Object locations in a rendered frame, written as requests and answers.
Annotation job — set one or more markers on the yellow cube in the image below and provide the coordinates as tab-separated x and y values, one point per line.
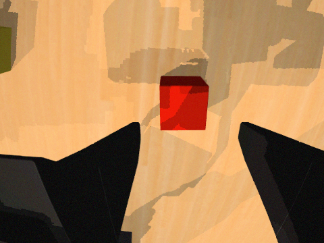
5	49

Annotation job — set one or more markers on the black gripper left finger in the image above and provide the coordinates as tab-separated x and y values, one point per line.
82	197

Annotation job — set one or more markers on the red cube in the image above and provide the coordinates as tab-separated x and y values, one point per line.
183	102

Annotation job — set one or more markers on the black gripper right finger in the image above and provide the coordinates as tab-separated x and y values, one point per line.
289	176

